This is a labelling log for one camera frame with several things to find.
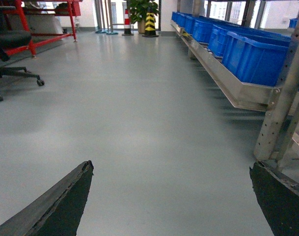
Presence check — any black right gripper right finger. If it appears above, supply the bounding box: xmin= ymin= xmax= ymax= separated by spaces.
xmin=249 ymin=161 xmax=299 ymax=236

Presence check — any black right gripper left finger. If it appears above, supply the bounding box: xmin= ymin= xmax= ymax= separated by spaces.
xmin=0 ymin=160 xmax=94 ymax=236

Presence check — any steel shelf with blue bins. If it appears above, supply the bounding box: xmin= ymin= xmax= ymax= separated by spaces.
xmin=170 ymin=16 xmax=299 ymax=172

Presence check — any blue bin nearest on shelf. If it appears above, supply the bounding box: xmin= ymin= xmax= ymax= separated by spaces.
xmin=222 ymin=31 xmax=290 ymax=87

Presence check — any black office chair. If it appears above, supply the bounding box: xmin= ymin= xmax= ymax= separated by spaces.
xmin=0 ymin=5 xmax=45 ymax=103

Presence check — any red white traffic cone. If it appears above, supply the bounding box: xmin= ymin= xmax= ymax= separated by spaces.
xmin=122 ymin=8 xmax=134 ymax=36

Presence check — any yellow black bollard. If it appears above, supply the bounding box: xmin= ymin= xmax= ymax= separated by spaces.
xmin=142 ymin=7 xmax=158 ymax=38

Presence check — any potted green plant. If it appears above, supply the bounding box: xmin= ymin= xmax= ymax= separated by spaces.
xmin=129 ymin=0 xmax=160 ymax=34

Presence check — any red metal frame table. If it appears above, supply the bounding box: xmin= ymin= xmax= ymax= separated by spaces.
xmin=0 ymin=0 xmax=81 ymax=57

